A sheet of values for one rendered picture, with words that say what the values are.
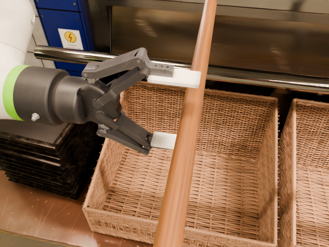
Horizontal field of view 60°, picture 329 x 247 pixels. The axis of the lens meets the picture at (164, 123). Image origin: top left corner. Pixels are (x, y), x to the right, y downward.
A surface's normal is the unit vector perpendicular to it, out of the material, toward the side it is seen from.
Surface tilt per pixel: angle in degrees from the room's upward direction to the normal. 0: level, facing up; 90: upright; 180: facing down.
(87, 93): 90
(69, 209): 0
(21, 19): 81
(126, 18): 70
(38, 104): 64
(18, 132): 0
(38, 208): 0
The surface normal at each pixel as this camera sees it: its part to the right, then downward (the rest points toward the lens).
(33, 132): 0.00, -0.70
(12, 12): 0.76, 0.24
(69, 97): -0.14, 0.01
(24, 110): -0.18, 0.56
